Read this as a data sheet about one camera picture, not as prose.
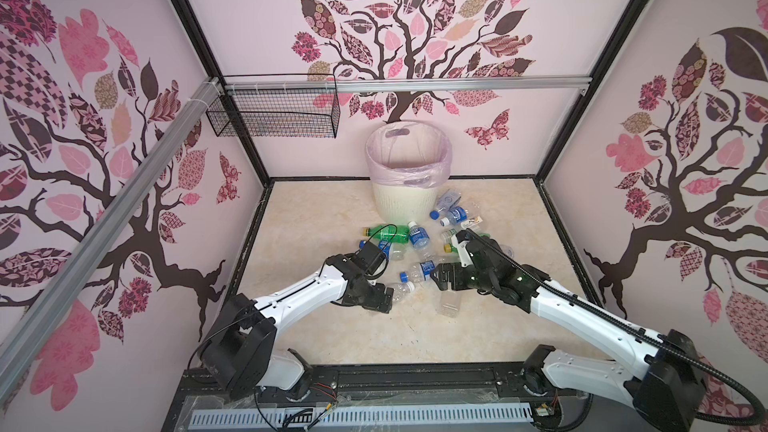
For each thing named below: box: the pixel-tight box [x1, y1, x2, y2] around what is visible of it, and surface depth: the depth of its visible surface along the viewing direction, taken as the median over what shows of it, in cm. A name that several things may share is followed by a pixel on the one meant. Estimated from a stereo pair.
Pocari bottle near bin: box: [440, 206, 468, 227], surface depth 105 cm
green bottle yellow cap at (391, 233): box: [362, 225, 410, 244], surface depth 101 cm
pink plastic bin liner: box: [366, 120, 453, 188], surface depth 99 cm
